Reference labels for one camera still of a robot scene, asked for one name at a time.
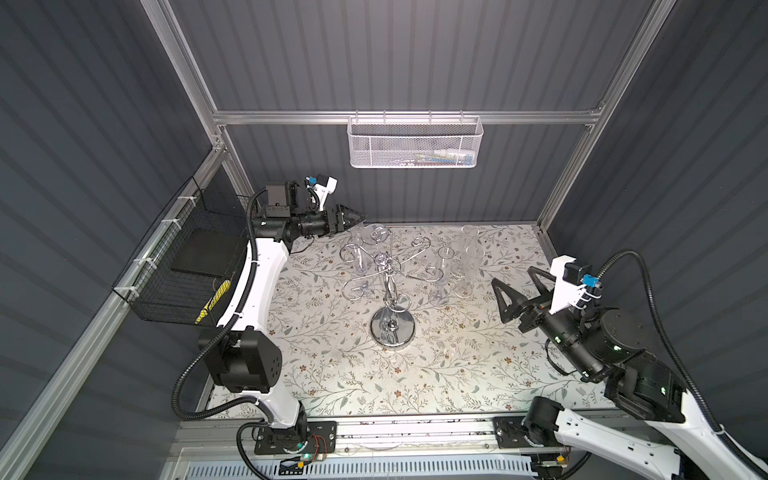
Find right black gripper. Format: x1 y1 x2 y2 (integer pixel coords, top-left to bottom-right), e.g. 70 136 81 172
491 264 597 380

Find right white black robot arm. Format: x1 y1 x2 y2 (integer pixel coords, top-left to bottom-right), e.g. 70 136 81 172
491 250 767 479

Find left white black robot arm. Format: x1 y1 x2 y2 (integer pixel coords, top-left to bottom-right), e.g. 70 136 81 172
189 175 365 452

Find chrome wine glass rack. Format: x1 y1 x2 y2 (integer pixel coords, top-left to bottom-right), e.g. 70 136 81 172
339 235 440 350

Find floral table mat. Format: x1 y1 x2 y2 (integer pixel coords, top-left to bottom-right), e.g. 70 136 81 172
206 224 613 419

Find items in white basket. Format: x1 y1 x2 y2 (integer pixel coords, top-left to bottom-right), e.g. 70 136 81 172
397 149 477 167

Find black pad in basket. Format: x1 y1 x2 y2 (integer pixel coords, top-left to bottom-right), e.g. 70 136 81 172
171 229 246 278

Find yellow black striped tool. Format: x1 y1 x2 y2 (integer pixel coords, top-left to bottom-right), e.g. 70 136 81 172
195 279 232 324

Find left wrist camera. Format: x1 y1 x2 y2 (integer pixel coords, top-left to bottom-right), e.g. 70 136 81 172
305 174 338 211

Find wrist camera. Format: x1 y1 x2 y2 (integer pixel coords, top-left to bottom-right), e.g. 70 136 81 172
305 174 338 211
549 255 602 315

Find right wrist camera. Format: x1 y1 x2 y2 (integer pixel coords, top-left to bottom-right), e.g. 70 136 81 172
549 255 602 315

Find white wire mesh basket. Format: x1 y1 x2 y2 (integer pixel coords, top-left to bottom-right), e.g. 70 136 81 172
347 114 484 169

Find left black corrugated cable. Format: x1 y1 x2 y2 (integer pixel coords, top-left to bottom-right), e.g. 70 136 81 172
170 188 268 480

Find black corrugated cable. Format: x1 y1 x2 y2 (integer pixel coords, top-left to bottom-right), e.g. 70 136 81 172
170 188 268 480
596 249 768 480

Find black wire basket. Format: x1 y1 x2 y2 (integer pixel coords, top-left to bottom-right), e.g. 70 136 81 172
113 180 249 327

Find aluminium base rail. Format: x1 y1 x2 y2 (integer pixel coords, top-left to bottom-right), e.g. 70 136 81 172
173 411 655 480

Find right black corrugated cable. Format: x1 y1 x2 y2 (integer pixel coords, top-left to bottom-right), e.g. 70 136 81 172
596 249 768 480

